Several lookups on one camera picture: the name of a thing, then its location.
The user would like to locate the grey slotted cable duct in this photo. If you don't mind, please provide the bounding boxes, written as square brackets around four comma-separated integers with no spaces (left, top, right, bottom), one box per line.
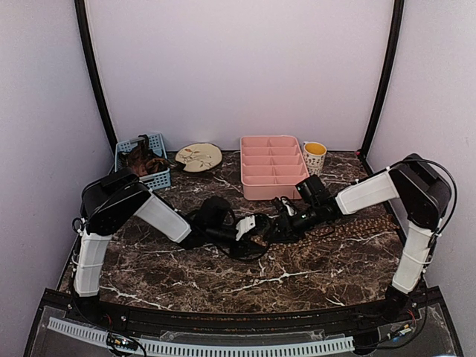
[47,317,355,356]

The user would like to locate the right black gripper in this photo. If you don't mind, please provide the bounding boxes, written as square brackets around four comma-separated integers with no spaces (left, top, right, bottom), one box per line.
[264,203,322,242]

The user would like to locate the left black frame post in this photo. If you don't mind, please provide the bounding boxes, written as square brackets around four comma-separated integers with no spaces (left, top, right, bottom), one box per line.
[74,0,118,151]

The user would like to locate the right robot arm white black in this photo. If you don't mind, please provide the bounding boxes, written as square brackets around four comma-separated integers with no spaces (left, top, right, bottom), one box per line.
[277,153,458,295]

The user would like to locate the brown floral tie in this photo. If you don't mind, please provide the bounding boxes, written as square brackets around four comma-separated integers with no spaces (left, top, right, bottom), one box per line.
[270,214,399,251]

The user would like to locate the black frame post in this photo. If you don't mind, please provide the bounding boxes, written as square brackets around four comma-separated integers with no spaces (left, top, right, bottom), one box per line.
[359,0,405,161]
[74,0,118,151]

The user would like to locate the right black frame post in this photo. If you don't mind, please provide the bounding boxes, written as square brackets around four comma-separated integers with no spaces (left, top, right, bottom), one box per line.
[359,0,405,161]

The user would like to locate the white mug yellow inside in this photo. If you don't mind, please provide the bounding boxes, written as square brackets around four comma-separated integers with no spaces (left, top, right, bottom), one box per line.
[302,141,327,176]

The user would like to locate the blue perforated plastic basket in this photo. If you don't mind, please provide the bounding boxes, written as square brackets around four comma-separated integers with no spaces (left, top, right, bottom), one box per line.
[115,133,171,190]

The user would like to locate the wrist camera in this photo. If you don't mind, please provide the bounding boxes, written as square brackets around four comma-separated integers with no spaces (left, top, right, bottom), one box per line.
[271,196,298,219]
[196,196,272,248]

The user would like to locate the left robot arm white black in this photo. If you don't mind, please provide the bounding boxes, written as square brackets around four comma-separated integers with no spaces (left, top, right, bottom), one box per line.
[72,168,270,324]

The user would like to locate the round floral plate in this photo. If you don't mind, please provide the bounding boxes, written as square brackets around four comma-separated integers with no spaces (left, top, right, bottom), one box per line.
[175,143,222,173]

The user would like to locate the dark brown ties in basket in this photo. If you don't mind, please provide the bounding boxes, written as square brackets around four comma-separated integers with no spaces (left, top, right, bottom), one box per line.
[124,135,170,177]

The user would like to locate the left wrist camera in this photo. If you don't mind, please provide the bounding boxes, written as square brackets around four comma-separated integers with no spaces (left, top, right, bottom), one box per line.
[196,196,272,248]

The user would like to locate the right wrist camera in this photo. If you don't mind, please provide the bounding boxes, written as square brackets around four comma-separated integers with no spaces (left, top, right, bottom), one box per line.
[271,196,298,219]

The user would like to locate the small green circuit board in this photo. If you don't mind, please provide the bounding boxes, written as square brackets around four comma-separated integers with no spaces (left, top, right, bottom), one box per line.
[106,333,138,351]

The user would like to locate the black front rail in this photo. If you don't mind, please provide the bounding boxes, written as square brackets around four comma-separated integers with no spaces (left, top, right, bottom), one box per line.
[68,296,408,334]

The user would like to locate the pink divided organizer tray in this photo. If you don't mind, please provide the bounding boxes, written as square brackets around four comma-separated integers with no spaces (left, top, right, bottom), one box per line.
[240,135,309,201]

